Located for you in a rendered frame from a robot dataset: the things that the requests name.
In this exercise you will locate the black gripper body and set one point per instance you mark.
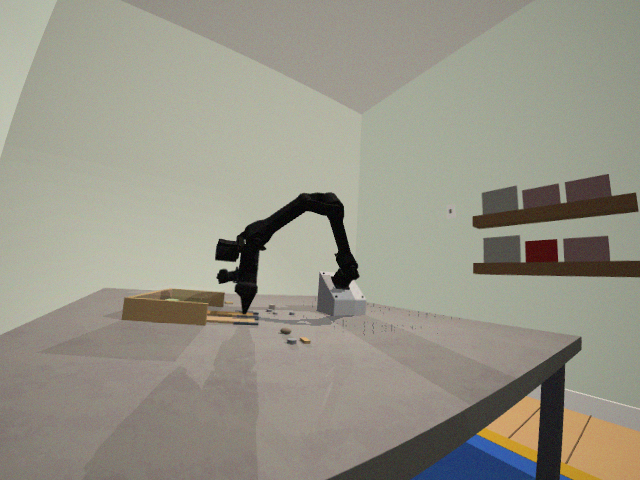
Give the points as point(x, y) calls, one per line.
point(247, 278)

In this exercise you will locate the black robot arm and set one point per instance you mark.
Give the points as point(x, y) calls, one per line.
point(257, 234)

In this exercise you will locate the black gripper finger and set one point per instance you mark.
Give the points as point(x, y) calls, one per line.
point(246, 299)

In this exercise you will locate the tan strip with blue lines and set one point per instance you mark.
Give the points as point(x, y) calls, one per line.
point(228, 320)

